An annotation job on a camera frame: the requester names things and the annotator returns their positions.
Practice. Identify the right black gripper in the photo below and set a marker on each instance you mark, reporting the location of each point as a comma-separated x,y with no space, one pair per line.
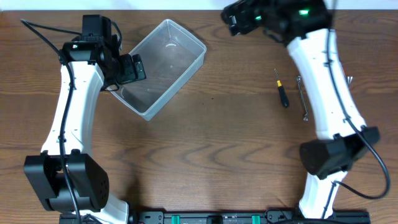
234,14

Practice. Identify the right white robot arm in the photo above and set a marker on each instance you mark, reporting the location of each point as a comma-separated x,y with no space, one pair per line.
342,134

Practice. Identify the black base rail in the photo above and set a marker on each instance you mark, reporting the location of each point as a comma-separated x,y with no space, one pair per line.
274,216

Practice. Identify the silver combination wrench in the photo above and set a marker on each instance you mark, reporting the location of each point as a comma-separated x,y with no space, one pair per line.
305,110

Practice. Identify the black yellow screwdriver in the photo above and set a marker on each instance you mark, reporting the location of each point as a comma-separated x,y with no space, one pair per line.
283,97

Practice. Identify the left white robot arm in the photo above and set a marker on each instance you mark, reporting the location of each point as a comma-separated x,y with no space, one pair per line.
64,175

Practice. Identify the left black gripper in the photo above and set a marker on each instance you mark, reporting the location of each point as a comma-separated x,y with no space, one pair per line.
127,74

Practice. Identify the clear plastic container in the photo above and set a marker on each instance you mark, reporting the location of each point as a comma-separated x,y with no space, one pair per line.
171,55

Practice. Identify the small claw hammer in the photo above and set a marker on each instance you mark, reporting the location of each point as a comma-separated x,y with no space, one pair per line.
349,80

